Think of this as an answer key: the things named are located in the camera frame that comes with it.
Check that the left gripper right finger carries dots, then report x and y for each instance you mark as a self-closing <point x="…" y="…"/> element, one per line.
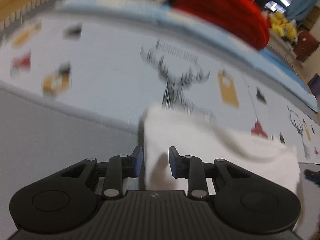
<point x="190" y="168"/>

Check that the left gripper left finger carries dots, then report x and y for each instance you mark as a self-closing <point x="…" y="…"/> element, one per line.
<point x="119" y="168"/>

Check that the white t-shirt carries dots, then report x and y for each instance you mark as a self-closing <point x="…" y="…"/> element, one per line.
<point x="192" y="134"/>

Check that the printed grey bed sheet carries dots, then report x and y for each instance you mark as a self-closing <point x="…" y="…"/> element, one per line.
<point x="79" y="86"/>

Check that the light blue cloud quilt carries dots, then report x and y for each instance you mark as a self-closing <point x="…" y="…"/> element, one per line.
<point x="191" y="26"/>

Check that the purple box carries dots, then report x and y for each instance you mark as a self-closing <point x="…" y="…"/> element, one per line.
<point x="314" y="85"/>

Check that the red knitted blanket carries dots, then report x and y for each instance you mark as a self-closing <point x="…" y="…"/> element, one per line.
<point x="242" y="18"/>

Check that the dark red cushion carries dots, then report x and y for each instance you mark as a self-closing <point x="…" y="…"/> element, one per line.
<point x="306" y="45"/>

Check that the yellow plush toys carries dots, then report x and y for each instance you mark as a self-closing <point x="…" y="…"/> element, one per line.
<point x="282" y="27"/>

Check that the blue curtain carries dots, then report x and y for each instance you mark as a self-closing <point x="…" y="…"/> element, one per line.
<point x="299" y="9"/>

